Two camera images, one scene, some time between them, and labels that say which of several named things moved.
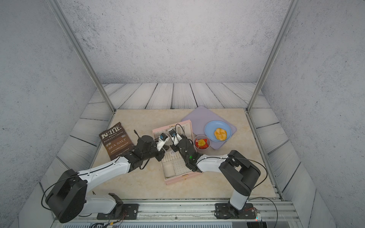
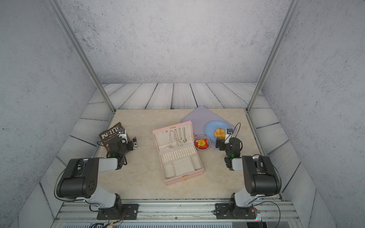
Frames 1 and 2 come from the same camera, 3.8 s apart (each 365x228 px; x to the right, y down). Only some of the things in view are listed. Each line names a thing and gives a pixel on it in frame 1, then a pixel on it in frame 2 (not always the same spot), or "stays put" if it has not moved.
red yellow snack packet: x=201 y=143 stays put
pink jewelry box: x=175 y=168 stays put
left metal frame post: x=85 y=57 stays put
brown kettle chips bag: x=115 y=141 stays put
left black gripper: x=161 y=153 -> x=131 y=147
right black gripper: x=174 y=147 -> x=223 y=144
